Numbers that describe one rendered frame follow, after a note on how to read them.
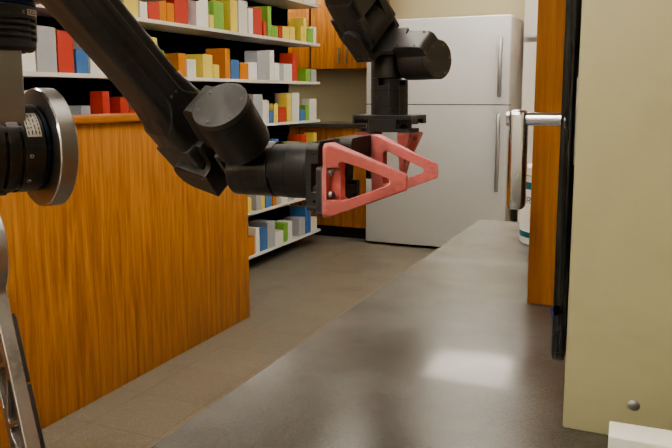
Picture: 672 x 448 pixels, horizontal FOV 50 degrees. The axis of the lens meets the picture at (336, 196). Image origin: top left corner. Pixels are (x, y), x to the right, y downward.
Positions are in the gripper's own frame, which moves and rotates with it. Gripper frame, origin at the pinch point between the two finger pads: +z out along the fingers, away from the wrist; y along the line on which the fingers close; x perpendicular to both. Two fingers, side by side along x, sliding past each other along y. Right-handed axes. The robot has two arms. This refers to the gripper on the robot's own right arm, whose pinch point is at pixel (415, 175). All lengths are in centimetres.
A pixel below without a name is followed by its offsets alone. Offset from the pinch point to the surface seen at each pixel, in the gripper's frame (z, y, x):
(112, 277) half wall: -181, 161, 69
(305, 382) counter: -9.5, -4.9, 20.4
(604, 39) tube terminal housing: 16.7, -4.3, -12.0
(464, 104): -117, 483, 7
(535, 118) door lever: 10.9, 0.2, -5.6
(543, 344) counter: 10.3, 16.0, 20.7
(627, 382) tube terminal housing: 19.8, -4.7, 15.5
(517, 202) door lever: 9.7, 0.0, 2.0
